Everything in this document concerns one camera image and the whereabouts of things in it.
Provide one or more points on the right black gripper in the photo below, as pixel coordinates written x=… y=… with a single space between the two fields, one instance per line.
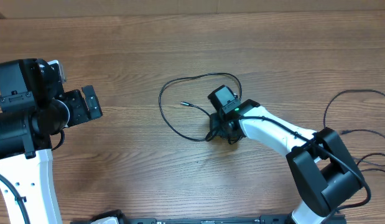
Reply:
x=216 y=131

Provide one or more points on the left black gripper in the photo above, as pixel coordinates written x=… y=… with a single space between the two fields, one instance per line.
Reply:
x=81 y=114

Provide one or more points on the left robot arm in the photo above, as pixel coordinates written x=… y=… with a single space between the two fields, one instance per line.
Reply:
x=33 y=107

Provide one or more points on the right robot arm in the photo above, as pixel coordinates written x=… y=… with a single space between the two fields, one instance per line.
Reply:
x=325 y=174

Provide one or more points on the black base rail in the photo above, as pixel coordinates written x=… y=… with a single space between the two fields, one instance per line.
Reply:
x=118 y=217

